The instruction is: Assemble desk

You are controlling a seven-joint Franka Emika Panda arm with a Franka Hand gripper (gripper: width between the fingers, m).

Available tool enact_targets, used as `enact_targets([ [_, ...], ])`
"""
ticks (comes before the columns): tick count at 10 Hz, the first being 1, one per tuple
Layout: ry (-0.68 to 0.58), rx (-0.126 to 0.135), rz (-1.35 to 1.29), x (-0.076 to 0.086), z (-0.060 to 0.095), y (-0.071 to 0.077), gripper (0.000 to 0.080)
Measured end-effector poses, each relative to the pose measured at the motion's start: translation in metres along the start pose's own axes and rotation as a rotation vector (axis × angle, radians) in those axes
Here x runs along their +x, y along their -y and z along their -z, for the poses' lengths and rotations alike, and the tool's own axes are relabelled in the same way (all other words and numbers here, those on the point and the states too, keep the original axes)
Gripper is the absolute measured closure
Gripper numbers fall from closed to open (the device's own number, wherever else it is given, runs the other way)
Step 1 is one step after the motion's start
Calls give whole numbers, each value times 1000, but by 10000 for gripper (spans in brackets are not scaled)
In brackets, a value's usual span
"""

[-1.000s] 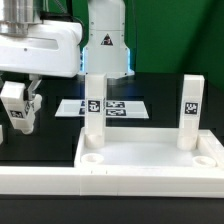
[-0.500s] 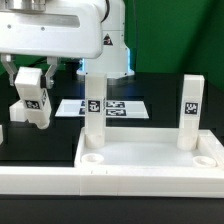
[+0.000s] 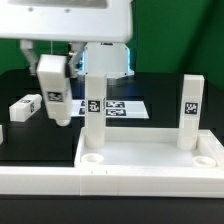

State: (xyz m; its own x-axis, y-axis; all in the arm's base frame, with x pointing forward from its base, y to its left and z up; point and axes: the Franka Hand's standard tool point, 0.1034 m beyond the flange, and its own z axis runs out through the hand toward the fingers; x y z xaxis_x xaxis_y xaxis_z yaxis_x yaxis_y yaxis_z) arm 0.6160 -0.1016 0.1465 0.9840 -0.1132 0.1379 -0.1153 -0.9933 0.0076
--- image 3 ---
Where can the white block at left edge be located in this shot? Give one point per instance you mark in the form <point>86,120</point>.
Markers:
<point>1,134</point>

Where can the white front fence rail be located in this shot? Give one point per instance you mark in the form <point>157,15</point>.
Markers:
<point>155,181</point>

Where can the white desk tabletop tray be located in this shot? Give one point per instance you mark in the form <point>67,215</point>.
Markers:
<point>147,147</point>

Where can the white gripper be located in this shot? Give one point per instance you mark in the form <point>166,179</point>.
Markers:
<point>65,20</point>

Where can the white sheet with fiducial tags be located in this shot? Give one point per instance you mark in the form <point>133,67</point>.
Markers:
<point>115,109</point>

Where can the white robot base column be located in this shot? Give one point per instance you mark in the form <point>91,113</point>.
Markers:
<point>112,59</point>

